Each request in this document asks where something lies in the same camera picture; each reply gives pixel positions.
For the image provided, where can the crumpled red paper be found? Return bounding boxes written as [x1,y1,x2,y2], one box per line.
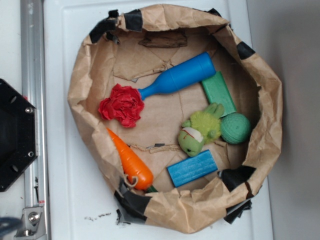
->
[98,83,145,128]

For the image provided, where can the brown paper bag bin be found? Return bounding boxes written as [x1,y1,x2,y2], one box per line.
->
[67,4,283,234]

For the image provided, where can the green plush turtle toy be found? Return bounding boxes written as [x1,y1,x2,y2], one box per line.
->
[177,102,225,157]

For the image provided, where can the orange plastic carrot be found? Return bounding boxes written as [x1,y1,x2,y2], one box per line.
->
[107,128,158,193]

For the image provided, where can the blue wooden block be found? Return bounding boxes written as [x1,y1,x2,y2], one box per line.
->
[167,150,218,188]

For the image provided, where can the green wooden block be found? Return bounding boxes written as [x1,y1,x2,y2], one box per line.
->
[201,71,237,118]

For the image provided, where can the blue plastic bottle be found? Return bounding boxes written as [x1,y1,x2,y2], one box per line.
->
[138,52,216,100]

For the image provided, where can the green knitted ball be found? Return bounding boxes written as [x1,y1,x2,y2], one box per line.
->
[220,112,251,145]

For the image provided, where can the white tray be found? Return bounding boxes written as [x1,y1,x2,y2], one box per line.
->
[43,0,273,240]

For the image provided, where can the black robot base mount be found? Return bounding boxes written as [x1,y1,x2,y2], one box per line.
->
[0,79,37,193]

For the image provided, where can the metal corner bracket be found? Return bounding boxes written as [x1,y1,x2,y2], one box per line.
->
[14,206,46,240]

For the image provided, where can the aluminium extrusion rail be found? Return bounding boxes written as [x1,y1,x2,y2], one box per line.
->
[20,0,52,240]

